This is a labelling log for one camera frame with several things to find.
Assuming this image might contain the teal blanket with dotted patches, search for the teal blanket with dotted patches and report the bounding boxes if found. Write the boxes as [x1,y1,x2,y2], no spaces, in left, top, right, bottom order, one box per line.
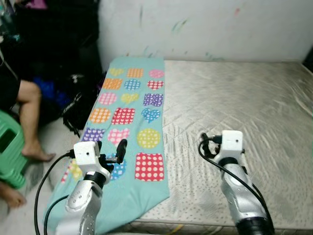
[44,56,171,235]

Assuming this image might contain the white quilted mattress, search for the white quilted mattress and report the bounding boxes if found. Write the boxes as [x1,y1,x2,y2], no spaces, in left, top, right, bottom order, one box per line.
[117,60,313,233]

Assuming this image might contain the black backpack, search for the black backpack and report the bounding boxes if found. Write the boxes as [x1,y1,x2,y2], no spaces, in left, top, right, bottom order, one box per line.
[61,73,106,138]

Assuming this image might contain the blue cloth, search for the blue cloth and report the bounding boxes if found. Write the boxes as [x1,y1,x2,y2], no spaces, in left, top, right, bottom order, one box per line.
[34,77,71,109]

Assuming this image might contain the green plastic stool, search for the green plastic stool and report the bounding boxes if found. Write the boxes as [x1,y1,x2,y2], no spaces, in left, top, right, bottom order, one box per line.
[0,110,27,189]

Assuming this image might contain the pink object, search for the pink object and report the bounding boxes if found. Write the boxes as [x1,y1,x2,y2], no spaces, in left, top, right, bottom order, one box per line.
[24,0,47,10]

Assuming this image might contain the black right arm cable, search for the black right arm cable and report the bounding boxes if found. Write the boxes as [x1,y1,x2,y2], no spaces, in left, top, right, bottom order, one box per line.
[198,140,272,221]

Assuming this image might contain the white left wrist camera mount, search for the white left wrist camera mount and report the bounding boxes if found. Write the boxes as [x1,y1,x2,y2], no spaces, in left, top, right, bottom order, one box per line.
[73,141,112,182]

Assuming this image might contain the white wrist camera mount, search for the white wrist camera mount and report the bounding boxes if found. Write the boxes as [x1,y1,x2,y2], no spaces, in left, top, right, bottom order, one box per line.
[73,141,112,182]
[215,130,244,166]

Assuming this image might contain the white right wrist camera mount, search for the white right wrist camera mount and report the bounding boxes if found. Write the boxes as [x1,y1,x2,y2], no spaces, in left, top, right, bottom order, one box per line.
[215,130,244,166]

